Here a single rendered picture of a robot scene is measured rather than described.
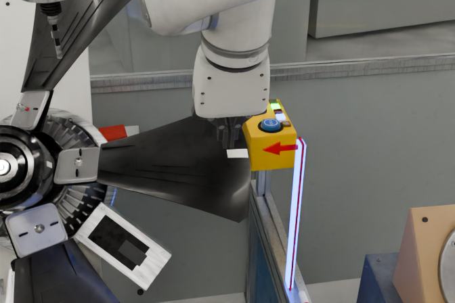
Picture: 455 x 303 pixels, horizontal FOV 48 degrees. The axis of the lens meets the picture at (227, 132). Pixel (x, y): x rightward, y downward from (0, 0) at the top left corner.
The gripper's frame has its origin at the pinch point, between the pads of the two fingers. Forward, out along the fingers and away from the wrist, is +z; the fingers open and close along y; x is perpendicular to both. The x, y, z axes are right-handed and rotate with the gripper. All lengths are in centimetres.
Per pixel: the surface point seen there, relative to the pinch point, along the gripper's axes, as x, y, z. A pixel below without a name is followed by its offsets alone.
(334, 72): -62, -45, 46
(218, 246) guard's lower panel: -43, -9, 110
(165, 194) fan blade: 6.9, 9.7, 4.6
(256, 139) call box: -18.2, -10.2, 23.4
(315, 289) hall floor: -35, -50, 140
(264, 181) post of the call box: -20.2, -14.2, 41.2
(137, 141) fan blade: -5.1, 13.4, 6.2
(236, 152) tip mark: -0.1, -1.7, 5.0
